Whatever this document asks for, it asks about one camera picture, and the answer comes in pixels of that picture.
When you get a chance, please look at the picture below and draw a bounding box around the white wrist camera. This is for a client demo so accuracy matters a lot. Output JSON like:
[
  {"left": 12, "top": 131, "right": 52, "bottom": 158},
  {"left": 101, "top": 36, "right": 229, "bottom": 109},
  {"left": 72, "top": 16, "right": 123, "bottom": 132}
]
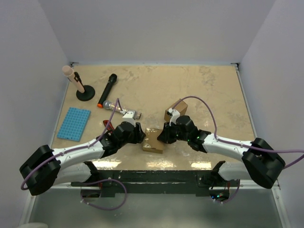
[
  {"left": 166, "top": 108, "right": 181, "bottom": 126},
  {"left": 122, "top": 110, "right": 141, "bottom": 126}
]

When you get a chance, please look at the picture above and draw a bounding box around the beige microphone on stand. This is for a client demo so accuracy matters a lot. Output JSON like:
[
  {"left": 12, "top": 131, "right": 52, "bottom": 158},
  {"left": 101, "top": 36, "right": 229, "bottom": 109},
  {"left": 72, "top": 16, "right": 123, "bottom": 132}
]
[{"left": 62, "top": 65, "right": 85, "bottom": 93}]

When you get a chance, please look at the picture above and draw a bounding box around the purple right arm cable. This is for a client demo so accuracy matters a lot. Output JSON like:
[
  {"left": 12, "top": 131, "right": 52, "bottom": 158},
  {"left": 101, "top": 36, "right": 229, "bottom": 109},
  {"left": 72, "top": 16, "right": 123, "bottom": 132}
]
[{"left": 171, "top": 95, "right": 304, "bottom": 205}]

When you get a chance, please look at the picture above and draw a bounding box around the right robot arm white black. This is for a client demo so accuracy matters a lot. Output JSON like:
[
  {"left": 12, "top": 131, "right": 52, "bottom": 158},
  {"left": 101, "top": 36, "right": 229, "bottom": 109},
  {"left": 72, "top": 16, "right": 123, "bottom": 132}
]
[{"left": 157, "top": 115, "right": 285, "bottom": 189}]

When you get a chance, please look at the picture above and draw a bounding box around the blue studded building plate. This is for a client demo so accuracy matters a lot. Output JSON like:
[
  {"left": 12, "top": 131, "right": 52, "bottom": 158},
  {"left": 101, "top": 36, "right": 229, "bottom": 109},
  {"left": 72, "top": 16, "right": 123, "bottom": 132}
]
[{"left": 57, "top": 107, "right": 91, "bottom": 142}]

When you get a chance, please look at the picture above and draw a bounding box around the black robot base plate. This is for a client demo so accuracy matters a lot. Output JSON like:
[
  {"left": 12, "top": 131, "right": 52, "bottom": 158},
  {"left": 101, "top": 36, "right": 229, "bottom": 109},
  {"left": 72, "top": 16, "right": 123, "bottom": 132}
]
[{"left": 71, "top": 170, "right": 227, "bottom": 197}]

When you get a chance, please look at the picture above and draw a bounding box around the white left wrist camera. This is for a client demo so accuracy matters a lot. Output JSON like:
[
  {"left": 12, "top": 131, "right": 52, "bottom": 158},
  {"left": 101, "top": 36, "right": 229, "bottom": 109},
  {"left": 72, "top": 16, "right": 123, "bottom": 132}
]
[{"left": 122, "top": 110, "right": 141, "bottom": 126}]

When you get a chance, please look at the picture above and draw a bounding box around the black microphone orange end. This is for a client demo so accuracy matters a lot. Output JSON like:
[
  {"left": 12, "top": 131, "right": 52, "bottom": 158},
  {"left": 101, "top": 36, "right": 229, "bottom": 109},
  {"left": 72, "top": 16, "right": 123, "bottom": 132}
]
[{"left": 97, "top": 74, "right": 117, "bottom": 108}]

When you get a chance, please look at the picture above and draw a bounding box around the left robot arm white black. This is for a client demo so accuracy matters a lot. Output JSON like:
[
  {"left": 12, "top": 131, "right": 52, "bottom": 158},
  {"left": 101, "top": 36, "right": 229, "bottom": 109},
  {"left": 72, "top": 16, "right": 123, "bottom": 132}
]
[{"left": 19, "top": 121, "right": 146, "bottom": 196}]

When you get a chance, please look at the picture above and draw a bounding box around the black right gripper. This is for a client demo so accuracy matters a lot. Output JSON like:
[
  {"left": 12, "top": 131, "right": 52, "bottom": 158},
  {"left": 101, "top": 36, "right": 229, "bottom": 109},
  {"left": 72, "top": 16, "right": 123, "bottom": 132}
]
[{"left": 157, "top": 121, "right": 190, "bottom": 144}]

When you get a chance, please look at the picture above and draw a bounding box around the small cardboard box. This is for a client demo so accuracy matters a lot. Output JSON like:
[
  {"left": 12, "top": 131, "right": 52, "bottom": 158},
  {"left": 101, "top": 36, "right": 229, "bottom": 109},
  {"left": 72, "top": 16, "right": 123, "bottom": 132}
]
[{"left": 164, "top": 101, "right": 188, "bottom": 122}]

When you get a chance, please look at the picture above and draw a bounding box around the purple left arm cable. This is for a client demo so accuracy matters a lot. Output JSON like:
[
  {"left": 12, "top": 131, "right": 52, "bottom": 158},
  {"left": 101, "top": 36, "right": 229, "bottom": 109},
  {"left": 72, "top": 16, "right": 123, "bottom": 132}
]
[{"left": 20, "top": 97, "right": 129, "bottom": 210}]

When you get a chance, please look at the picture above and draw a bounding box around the silver glitter microphone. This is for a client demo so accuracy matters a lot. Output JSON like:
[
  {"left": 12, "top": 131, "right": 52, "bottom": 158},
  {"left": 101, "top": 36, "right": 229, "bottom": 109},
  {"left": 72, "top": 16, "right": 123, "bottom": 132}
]
[{"left": 103, "top": 100, "right": 142, "bottom": 120}]

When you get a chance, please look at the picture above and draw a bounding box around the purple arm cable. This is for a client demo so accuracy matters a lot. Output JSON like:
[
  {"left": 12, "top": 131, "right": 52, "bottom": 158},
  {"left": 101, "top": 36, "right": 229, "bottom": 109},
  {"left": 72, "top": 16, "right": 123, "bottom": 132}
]
[
  {"left": 171, "top": 95, "right": 304, "bottom": 205},
  {"left": 20, "top": 97, "right": 129, "bottom": 210}
]

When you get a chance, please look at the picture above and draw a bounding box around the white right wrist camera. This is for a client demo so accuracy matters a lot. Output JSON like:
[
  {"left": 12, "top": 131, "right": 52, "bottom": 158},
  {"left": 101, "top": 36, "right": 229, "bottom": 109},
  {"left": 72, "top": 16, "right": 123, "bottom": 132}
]
[{"left": 166, "top": 108, "right": 181, "bottom": 126}]

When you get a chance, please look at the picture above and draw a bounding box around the taped cardboard box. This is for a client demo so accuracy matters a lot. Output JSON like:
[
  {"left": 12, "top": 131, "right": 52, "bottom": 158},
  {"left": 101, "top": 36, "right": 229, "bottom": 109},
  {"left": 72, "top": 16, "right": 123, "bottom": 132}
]
[{"left": 142, "top": 127, "right": 164, "bottom": 154}]

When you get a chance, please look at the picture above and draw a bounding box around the red black utility knife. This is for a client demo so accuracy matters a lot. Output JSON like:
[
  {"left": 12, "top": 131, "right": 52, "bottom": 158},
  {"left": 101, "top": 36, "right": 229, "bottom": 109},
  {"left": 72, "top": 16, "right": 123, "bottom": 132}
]
[{"left": 103, "top": 120, "right": 114, "bottom": 131}]

